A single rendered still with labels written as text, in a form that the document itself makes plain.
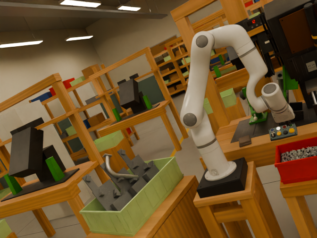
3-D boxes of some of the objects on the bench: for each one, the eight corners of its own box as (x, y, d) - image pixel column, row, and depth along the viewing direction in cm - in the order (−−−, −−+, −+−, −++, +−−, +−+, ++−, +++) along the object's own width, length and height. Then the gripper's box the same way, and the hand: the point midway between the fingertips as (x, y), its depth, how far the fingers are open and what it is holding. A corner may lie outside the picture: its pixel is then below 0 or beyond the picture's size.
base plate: (443, 94, 134) (442, 90, 134) (231, 145, 190) (229, 142, 190) (411, 75, 169) (410, 72, 169) (240, 123, 225) (239, 121, 225)
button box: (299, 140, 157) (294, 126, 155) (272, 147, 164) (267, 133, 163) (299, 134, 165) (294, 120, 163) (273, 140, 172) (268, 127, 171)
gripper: (292, 96, 140) (301, 114, 152) (263, 105, 148) (273, 122, 159) (295, 107, 136) (304, 125, 147) (265, 115, 143) (275, 132, 155)
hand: (287, 122), depth 152 cm, fingers closed
